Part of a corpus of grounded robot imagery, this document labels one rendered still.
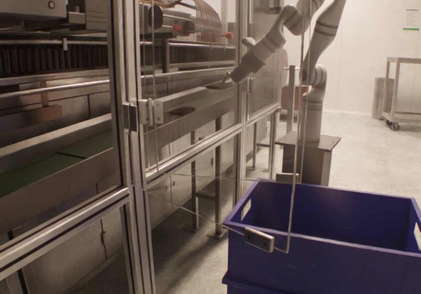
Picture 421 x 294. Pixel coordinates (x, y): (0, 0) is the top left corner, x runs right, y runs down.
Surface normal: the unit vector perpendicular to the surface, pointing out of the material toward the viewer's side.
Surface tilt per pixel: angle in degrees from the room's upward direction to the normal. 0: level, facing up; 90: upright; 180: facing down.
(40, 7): 90
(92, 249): 90
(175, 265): 0
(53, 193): 90
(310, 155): 90
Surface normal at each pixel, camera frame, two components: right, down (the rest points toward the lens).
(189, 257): 0.00, -0.97
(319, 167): -0.55, 0.21
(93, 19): 0.91, 0.11
